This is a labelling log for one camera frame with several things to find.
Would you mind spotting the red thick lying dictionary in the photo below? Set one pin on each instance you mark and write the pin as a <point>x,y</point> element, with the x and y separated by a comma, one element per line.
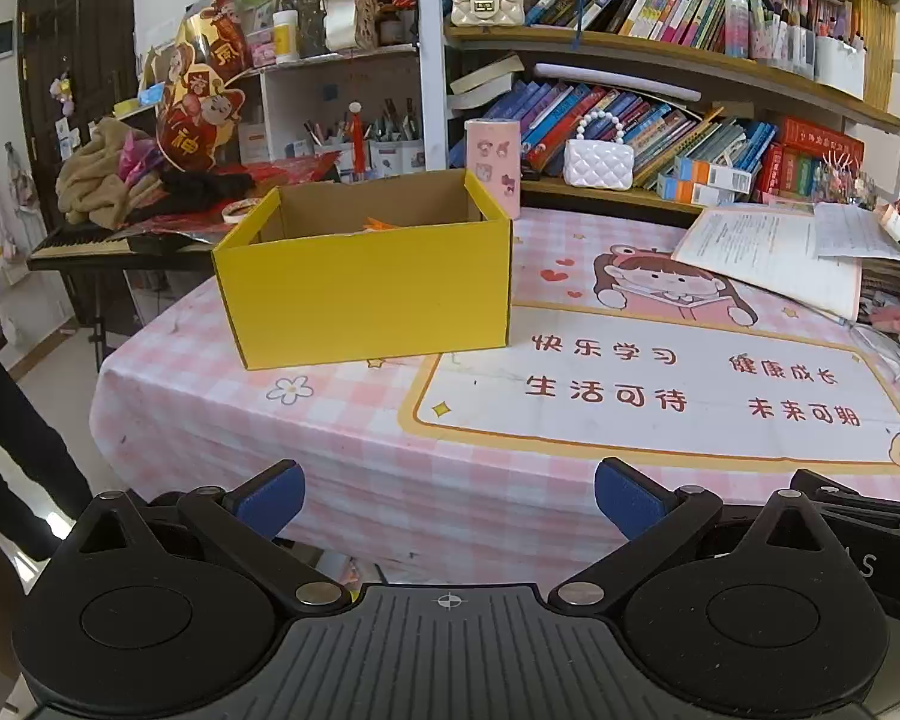
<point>821,136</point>

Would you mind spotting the stack of worn books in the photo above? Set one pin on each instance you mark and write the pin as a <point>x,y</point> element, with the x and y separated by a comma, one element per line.
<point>896,277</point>

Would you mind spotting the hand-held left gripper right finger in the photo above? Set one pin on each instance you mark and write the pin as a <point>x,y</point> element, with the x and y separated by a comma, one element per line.
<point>626,499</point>

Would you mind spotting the orange and blue carton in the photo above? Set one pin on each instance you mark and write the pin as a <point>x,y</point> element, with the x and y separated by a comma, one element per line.
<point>716,174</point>
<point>694,191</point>

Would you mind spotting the red hanging tassel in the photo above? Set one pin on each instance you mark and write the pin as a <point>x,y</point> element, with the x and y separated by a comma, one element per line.
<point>358,142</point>

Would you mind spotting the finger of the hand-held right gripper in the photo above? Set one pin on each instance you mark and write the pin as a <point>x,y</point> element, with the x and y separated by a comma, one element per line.
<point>862,496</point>

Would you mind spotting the black electric keyboard piano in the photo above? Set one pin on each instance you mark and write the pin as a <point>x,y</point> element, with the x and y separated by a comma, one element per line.
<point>112,251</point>

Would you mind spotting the beaded hair crown ornament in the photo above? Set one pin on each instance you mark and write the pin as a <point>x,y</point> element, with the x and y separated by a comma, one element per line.
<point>847,178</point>

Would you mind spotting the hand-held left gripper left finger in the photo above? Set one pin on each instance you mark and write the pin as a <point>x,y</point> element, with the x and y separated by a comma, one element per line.
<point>274,499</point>

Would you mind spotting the red gold paper figure ornament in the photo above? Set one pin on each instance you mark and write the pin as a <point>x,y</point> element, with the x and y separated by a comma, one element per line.
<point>195,112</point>

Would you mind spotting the pink sticker-covered cylinder container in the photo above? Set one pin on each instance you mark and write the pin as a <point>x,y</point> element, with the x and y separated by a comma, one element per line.
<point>495,165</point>

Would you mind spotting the open workbook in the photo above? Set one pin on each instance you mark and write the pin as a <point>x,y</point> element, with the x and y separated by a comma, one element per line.
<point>772,255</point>

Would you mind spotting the black cloth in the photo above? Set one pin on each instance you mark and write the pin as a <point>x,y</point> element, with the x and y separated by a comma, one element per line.
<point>202,191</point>

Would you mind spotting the brown cloth pile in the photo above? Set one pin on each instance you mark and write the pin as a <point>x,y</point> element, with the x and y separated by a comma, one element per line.
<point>101,180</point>

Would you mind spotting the red standing dictionary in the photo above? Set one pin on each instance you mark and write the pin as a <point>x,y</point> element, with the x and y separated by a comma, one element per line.
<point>776,172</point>

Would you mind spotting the group of pen holders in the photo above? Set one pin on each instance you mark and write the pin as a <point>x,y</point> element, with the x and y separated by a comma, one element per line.
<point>390,146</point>

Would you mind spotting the white plastic bottle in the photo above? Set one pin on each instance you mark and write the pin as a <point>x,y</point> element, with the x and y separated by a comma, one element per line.
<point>286,37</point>

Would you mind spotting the printed paper sheet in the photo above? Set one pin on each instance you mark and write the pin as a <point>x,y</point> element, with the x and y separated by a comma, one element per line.
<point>855,232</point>

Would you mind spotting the yellow cardboard box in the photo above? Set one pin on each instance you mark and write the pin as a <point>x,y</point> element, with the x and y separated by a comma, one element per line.
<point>367,300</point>

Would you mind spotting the row of colourful shelf books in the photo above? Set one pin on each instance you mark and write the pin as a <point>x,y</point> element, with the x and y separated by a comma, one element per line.
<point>570,116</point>

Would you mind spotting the beige masking tape roll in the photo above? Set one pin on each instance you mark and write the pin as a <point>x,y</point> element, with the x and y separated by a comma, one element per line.
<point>240,210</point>

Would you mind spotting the white shelf unit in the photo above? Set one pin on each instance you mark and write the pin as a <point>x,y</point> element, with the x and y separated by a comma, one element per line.
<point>300,90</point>

